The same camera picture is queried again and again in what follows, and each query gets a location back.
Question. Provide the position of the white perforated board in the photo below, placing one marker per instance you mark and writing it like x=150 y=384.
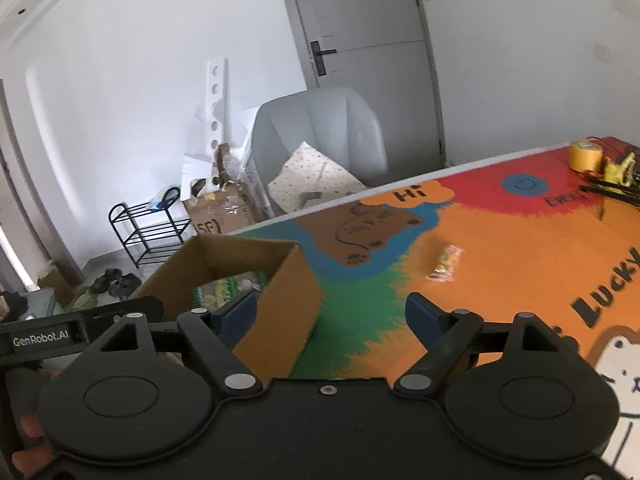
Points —
x=217 y=110

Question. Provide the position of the grey upholstered chair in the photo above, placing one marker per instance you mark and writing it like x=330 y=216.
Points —
x=330 y=125

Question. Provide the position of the grey door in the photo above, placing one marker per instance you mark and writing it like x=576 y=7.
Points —
x=370 y=60

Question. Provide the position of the clear plastic bag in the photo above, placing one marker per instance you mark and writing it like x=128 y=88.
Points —
x=232 y=167

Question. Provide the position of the brown cardboard box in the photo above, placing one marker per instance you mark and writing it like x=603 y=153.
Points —
x=285 y=310

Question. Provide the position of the green zigzag-edged snack packet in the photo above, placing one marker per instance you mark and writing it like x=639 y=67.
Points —
x=222 y=292

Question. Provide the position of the yellow tape roll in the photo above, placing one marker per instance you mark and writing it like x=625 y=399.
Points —
x=586 y=156

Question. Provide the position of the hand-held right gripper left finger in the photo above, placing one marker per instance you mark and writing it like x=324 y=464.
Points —
x=237 y=317

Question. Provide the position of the white foam sheets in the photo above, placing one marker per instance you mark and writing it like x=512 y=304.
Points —
x=192 y=170

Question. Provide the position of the small brown floor box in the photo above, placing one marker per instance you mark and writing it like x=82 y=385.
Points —
x=55 y=285

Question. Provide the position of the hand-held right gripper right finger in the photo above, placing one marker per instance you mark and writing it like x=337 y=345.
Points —
x=422 y=315

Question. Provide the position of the blue item on rack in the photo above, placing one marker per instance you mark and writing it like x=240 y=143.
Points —
x=160 y=199

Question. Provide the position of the colourful printed table mat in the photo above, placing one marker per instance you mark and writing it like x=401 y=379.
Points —
x=500 y=270

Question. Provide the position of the yellow snack packet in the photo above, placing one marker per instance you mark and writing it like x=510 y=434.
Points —
x=620 y=167

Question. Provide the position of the white dotted cushion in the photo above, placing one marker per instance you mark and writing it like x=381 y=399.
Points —
x=310 y=170

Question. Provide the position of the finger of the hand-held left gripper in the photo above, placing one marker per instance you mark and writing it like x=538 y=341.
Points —
x=130 y=307

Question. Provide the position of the printed cardboard box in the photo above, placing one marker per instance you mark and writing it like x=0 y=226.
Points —
x=220 y=215

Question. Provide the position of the small clear candy packet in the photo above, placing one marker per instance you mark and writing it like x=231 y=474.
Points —
x=445 y=262

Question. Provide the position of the black shoe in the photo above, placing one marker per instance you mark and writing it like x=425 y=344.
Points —
x=112 y=275
x=124 y=286

